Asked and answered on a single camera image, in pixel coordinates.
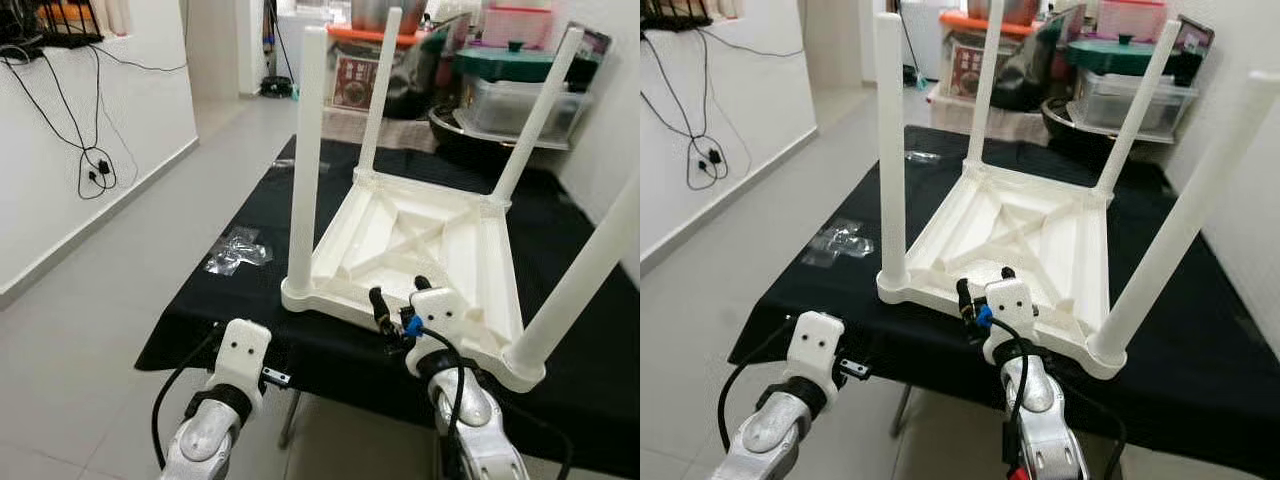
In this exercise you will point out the metal table leg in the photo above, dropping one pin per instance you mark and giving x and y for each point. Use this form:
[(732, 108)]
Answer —
[(903, 410), (288, 420)]

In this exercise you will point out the black tablecloth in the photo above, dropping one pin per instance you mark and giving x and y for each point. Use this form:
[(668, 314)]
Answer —
[(230, 330), (820, 320)]

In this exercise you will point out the white plastic table top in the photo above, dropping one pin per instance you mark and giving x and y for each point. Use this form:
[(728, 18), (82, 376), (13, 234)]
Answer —
[(470, 240), (1060, 230)]

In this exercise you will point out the clear tape patch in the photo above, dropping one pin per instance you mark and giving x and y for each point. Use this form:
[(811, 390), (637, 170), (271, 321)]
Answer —
[(238, 250), (840, 243)]

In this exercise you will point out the clear tape strip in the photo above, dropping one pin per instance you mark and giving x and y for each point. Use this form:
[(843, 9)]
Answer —
[(922, 156)]

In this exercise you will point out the metal basin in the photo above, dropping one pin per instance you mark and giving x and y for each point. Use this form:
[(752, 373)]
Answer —
[(1060, 118), (450, 128)]

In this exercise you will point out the checked cloth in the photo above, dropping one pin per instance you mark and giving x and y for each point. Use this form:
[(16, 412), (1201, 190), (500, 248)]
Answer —
[(345, 125), (950, 115)]

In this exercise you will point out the clear box green lid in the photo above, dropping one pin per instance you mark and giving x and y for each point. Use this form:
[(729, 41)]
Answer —
[(500, 100), (1120, 100)]

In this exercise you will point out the black bag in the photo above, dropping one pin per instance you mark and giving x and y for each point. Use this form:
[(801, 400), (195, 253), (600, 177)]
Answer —
[(1035, 65), (425, 70)]

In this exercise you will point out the white appliance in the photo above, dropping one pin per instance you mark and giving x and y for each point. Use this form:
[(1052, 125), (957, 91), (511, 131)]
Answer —
[(335, 40)]

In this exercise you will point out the pink plastic container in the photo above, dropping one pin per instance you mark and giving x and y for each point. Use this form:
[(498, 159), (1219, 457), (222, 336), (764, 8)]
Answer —
[(1130, 18), (515, 28)]

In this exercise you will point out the black dish rack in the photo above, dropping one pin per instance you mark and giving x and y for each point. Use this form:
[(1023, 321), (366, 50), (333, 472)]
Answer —
[(65, 25), (675, 12)]

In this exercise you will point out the white plastic bottle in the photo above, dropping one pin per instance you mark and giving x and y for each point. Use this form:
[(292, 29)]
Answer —
[(117, 15)]

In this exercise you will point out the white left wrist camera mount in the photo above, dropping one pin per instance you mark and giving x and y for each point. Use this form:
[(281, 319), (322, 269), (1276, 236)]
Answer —
[(243, 350), (815, 345)]

